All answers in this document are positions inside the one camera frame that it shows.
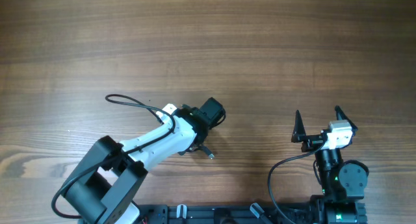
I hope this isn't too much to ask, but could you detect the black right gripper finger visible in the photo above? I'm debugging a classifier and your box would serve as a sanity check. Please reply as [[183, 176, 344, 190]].
[[291, 110, 306, 142], [334, 105, 358, 132]]

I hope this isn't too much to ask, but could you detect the black usb cable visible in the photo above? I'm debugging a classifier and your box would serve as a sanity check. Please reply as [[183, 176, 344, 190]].
[[178, 142, 216, 160]]

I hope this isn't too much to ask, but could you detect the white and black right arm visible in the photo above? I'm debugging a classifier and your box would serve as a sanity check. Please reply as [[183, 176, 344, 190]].
[[291, 106, 369, 224]]

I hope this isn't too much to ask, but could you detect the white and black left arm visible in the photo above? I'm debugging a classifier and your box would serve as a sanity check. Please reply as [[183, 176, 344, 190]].
[[51, 94, 226, 224]]

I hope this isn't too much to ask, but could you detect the black right camera cable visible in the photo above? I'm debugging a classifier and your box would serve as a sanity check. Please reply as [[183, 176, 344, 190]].
[[267, 141, 328, 224]]

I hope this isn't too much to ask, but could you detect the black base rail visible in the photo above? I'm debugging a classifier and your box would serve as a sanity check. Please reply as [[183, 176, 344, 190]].
[[135, 203, 325, 224]]

